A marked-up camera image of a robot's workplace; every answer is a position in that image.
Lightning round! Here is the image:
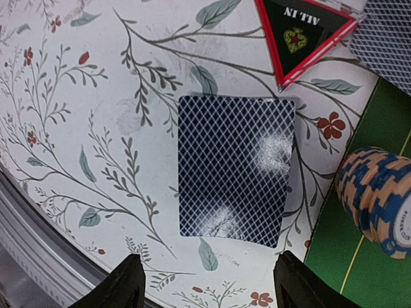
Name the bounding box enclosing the green round poker mat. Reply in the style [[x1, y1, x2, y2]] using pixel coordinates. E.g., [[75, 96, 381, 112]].
[[305, 80, 410, 307]]

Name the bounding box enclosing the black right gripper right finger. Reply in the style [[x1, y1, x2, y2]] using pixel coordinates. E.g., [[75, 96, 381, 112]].
[[274, 250, 347, 307]]

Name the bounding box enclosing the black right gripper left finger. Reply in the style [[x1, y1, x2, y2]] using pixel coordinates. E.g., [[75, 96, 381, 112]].
[[70, 254, 145, 308]]

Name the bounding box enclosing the blue playing card deck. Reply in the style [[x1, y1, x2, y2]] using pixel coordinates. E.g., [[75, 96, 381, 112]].
[[350, 0, 410, 95]]

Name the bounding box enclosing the triangular all in marker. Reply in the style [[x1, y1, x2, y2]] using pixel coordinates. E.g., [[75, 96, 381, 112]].
[[255, 1, 361, 92]]

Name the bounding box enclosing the front aluminium rail base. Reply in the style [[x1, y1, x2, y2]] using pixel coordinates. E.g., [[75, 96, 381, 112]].
[[1, 173, 108, 307]]

